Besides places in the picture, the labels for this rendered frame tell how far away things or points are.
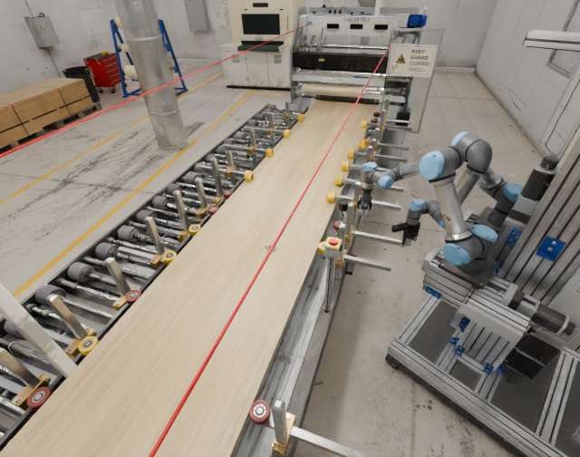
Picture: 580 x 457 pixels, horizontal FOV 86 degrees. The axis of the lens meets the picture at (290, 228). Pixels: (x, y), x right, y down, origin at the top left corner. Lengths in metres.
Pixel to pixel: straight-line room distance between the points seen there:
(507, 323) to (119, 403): 1.73
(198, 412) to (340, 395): 1.21
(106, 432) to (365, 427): 1.49
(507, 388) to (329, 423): 1.12
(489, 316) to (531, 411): 0.88
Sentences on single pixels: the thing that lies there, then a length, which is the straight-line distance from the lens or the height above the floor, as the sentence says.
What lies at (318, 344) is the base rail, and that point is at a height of 0.70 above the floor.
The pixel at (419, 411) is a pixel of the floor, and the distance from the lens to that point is 2.49.
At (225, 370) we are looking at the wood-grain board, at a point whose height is 0.90.
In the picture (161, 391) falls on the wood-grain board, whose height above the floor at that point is 0.90.
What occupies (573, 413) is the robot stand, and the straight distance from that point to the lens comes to 2.67.
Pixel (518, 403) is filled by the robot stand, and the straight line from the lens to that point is 2.53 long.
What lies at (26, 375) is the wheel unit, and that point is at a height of 0.95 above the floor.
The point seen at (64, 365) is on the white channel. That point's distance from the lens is 1.72.
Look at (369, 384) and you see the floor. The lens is 2.48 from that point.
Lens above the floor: 2.22
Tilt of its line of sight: 39 degrees down
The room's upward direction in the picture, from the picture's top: 2 degrees counter-clockwise
